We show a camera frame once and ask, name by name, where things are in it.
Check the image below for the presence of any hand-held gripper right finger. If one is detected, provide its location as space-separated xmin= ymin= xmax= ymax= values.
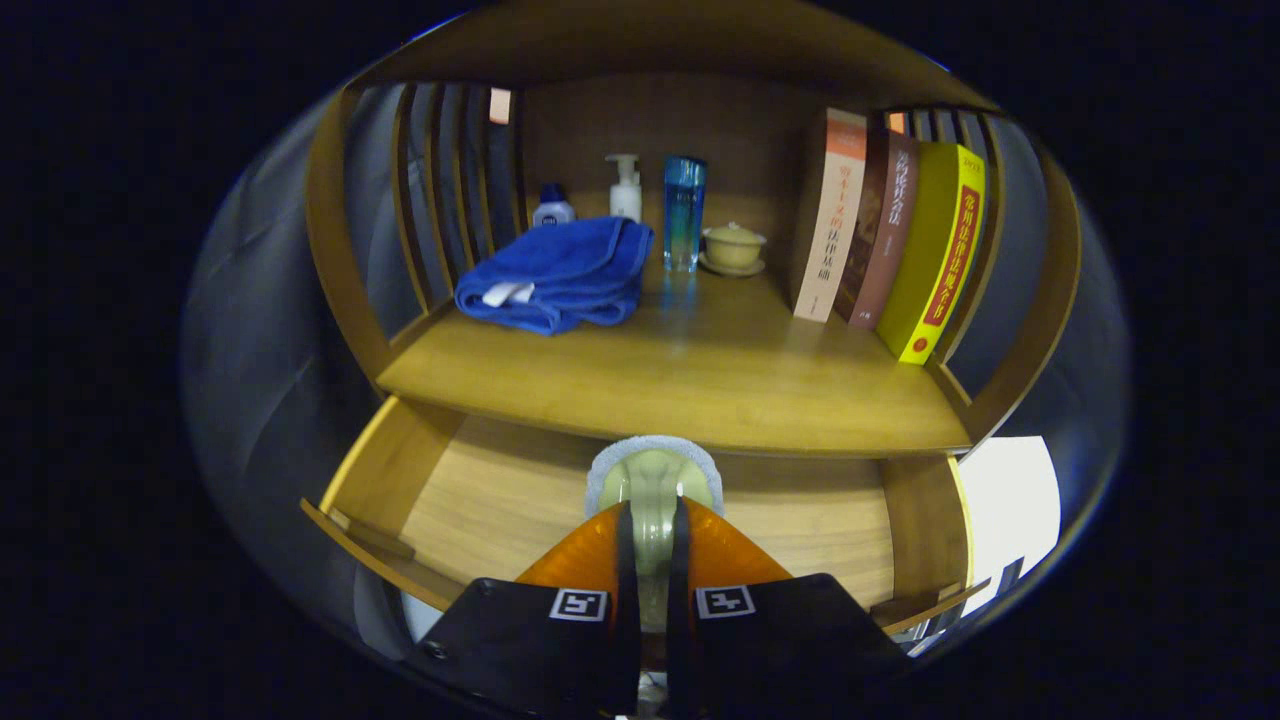
xmin=668 ymin=497 xmax=916 ymax=719

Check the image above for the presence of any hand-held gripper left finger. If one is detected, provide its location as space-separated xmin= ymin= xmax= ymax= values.
xmin=405 ymin=500 xmax=641 ymax=719

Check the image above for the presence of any pale green grey-based brush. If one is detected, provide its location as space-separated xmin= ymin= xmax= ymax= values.
xmin=584 ymin=435 xmax=725 ymax=636

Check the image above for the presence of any wooden drawer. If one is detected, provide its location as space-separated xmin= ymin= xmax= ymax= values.
xmin=300 ymin=395 xmax=991 ymax=641

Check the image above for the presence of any wooden countertop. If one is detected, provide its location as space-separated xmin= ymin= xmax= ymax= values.
xmin=375 ymin=265 xmax=973 ymax=458

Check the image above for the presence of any white side cabinet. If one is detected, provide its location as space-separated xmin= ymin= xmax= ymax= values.
xmin=955 ymin=435 xmax=1063 ymax=616

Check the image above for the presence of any wooden cabinet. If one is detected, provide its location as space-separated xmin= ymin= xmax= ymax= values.
xmin=300 ymin=0 xmax=1086 ymax=641

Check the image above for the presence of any blue folded towel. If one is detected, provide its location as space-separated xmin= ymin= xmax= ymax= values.
xmin=454 ymin=216 xmax=656 ymax=336

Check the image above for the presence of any beige lidded teacup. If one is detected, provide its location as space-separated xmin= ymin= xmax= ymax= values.
xmin=698 ymin=222 xmax=768 ymax=278

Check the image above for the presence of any tall blue transparent bottle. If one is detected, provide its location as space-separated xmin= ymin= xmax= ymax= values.
xmin=663 ymin=155 xmax=708 ymax=273

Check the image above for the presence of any small blue-capped bottle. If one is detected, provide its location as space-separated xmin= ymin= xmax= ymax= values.
xmin=531 ymin=184 xmax=577 ymax=229

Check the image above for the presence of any white pump bottle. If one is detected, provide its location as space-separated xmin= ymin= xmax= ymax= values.
xmin=604 ymin=153 xmax=643 ymax=225

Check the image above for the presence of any orange and white book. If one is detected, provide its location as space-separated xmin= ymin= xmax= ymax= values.
xmin=790 ymin=107 xmax=869 ymax=323

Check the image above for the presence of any brown book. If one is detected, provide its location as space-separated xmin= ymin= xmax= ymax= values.
xmin=835 ymin=128 xmax=921 ymax=331

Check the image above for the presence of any yellow book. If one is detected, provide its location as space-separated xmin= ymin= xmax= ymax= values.
xmin=876 ymin=141 xmax=987 ymax=365

